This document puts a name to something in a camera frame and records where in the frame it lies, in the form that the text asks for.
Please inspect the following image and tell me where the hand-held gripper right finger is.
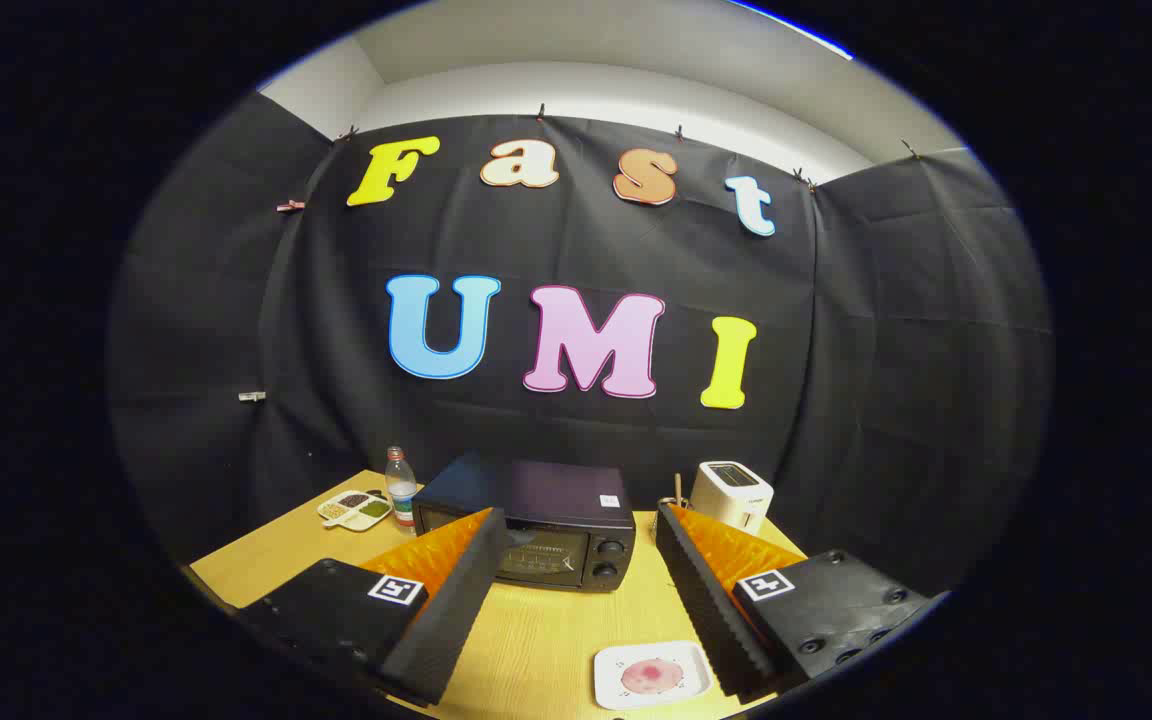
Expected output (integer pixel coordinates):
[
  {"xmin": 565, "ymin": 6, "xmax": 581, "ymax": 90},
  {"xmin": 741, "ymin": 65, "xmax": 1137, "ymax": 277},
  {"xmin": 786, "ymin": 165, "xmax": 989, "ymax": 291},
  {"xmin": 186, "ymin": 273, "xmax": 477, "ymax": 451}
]
[{"xmin": 654, "ymin": 503, "xmax": 937, "ymax": 701}]

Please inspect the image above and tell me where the pink round food slice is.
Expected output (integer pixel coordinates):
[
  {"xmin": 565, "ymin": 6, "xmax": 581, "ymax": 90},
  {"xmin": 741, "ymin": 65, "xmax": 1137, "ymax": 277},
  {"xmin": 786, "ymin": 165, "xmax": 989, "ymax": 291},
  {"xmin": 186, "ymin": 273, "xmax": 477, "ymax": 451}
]
[{"xmin": 621, "ymin": 659, "xmax": 685, "ymax": 695}]

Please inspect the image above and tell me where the clear plastic bottle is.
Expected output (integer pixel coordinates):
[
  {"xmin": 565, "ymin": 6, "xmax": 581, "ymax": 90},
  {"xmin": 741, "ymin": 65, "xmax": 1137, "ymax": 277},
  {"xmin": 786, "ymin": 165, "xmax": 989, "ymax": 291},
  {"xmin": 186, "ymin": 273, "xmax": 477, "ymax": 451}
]
[{"xmin": 385, "ymin": 446, "xmax": 419, "ymax": 531}]

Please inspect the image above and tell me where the white square plate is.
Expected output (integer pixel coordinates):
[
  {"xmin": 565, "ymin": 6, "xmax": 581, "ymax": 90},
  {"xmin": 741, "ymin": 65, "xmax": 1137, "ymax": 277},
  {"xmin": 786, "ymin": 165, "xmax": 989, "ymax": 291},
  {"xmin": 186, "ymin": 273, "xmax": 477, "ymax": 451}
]
[{"xmin": 593, "ymin": 640, "xmax": 714, "ymax": 711}]

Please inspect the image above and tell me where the black toaster oven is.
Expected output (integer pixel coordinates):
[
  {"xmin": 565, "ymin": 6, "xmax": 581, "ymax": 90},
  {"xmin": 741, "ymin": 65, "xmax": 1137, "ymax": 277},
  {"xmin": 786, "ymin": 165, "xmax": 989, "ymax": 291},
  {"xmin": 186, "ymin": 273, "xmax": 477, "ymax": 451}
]
[{"xmin": 412, "ymin": 450, "xmax": 637, "ymax": 593}]

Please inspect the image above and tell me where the divided tray of grains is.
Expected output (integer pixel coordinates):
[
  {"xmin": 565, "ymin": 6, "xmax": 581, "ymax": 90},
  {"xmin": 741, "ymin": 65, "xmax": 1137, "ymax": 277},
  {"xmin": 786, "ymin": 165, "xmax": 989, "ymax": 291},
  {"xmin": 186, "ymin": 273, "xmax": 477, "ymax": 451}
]
[{"xmin": 317, "ymin": 488, "xmax": 394, "ymax": 532}]

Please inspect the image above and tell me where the white bread toaster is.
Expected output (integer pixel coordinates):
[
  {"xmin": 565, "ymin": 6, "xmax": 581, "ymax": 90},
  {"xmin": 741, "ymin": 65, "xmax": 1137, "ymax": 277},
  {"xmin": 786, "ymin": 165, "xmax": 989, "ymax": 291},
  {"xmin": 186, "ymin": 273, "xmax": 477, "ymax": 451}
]
[{"xmin": 690, "ymin": 461, "xmax": 775, "ymax": 536}]

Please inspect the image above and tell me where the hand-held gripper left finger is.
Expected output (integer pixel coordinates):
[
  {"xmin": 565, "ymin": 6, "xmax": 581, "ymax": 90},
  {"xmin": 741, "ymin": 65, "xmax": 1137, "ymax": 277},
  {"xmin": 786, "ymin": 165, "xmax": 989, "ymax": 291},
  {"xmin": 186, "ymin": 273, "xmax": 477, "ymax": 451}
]
[{"xmin": 234, "ymin": 507, "xmax": 509, "ymax": 707}]

